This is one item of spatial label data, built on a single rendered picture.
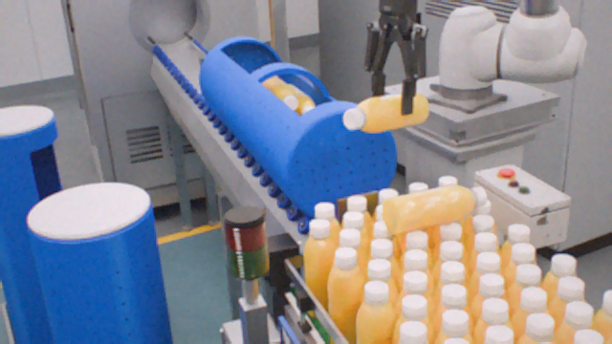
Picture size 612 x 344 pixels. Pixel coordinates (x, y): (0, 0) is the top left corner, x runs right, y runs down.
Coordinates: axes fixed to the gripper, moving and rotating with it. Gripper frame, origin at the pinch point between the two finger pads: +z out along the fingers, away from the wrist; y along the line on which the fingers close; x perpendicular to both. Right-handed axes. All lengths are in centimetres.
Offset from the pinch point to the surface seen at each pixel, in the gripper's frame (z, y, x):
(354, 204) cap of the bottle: 21.9, -3.2, -6.5
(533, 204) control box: 19.9, 23.9, 16.7
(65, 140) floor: 100, -389, 112
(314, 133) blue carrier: 11.3, -21.5, -0.5
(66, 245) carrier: 35, -50, -47
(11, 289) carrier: 83, -138, -28
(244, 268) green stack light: 20, 10, -46
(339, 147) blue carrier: 15.1, -19.3, 5.8
